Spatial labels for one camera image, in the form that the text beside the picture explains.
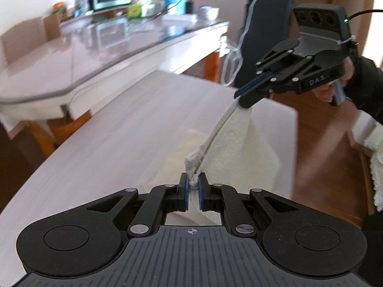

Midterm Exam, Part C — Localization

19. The cream terry towel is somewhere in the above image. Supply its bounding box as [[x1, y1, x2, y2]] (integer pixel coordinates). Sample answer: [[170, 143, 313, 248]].
[[156, 103, 281, 226]]

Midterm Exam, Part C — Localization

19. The right forearm black sleeve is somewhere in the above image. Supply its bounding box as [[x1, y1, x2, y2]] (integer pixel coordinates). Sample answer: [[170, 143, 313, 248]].
[[344, 56, 383, 124]]

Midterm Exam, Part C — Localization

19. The person's right hand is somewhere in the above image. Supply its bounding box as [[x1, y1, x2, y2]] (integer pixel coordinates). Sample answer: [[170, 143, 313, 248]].
[[313, 57, 355, 106]]

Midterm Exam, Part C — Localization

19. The green tissue box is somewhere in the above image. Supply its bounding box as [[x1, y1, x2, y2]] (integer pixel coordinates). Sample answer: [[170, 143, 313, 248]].
[[126, 3, 143, 19]]

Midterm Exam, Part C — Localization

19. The glass-topped white dining table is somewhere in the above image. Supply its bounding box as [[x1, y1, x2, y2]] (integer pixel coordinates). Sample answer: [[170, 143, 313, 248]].
[[1, 19, 229, 121]]

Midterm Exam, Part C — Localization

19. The jar with orange lid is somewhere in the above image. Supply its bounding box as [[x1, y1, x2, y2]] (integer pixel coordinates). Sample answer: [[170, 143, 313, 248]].
[[52, 1, 68, 19]]

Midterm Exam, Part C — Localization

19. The brown quilted chair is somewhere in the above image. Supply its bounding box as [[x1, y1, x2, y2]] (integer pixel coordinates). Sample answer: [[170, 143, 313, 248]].
[[1, 17, 47, 65]]

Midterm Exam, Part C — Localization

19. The black camera box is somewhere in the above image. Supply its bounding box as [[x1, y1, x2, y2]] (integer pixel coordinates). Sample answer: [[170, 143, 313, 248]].
[[293, 3, 353, 45]]

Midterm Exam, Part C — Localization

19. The black cable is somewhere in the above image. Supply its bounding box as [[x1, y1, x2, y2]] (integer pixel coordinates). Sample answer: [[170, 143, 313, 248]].
[[345, 8, 383, 25]]

